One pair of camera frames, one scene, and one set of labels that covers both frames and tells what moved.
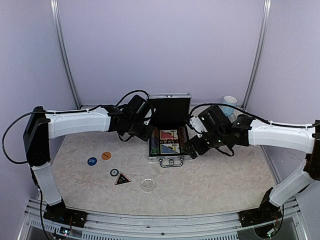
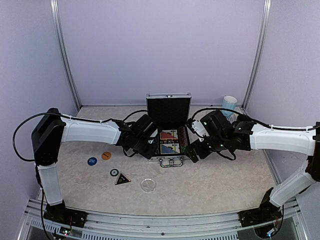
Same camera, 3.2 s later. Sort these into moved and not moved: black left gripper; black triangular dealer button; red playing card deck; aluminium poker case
Moved: black left gripper
Not moved: black triangular dealer button; red playing card deck; aluminium poker case
